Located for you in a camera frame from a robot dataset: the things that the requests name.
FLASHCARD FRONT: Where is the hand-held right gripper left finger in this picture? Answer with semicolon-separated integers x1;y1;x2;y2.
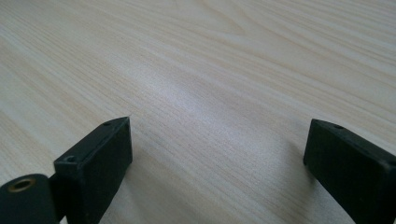
53;116;134;224

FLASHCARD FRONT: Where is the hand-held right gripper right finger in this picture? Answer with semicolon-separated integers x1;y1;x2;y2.
303;119;396;224

